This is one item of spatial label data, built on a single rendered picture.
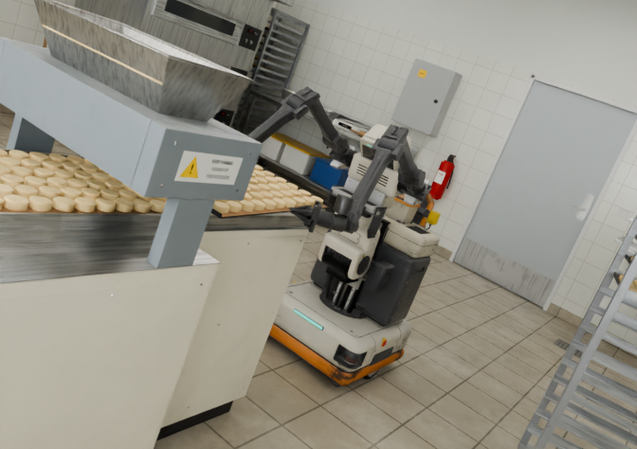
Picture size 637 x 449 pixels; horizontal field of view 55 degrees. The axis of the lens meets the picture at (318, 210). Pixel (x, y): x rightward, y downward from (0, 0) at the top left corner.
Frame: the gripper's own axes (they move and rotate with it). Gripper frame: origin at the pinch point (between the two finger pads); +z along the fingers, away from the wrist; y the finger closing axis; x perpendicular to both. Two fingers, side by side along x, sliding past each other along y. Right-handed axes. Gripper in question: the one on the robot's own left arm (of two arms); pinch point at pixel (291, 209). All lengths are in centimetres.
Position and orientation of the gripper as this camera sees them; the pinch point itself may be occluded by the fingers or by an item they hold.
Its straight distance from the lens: 208.8
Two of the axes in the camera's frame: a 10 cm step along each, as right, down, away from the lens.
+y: -3.2, 9.1, 2.6
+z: -9.3, -2.6, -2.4
